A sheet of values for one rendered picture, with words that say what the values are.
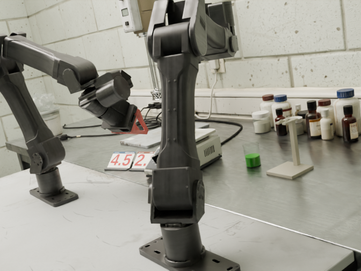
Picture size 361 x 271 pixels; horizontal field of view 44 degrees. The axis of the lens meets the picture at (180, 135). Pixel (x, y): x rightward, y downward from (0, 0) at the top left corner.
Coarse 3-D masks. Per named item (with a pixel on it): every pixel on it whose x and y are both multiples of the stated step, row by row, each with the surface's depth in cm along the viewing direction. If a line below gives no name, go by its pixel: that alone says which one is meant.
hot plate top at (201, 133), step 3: (198, 129) 130; (201, 129) 129; (204, 129) 129; (207, 129) 128; (210, 129) 127; (213, 129) 127; (198, 132) 126; (201, 132) 126; (204, 132) 125; (207, 132) 124; (210, 132) 124; (213, 132) 126; (195, 135) 123; (198, 135) 122; (201, 135) 122; (204, 135) 122; (207, 135) 124; (198, 138) 120; (201, 138) 122
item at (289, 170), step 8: (280, 120) 105; (288, 120) 105; (296, 120) 105; (296, 136) 107; (296, 144) 107; (296, 152) 108; (296, 160) 108; (272, 168) 110; (280, 168) 109; (288, 168) 108; (296, 168) 107; (304, 168) 106; (312, 168) 106; (280, 176) 105; (288, 176) 103; (296, 176) 103
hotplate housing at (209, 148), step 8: (208, 136) 127; (216, 136) 127; (200, 144) 121; (208, 144) 123; (216, 144) 126; (200, 152) 120; (208, 152) 123; (216, 152) 126; (200, 160) 120; (208, 160) 123; (200, 168) 121
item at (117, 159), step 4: (112, 156) 141; (116, 156) 140; (120, 156) 139; (124, 156) 138; (128, 156) 137; (132, 156) 136; (112, 160) 140; (116, 160) 139; (120, 160) 138; (124, 160) 137; (128, 160) 136; (112, 164) 139; (116, 164) 138; (120, 164) 137; (124, 164) 136; (128, 164) 135
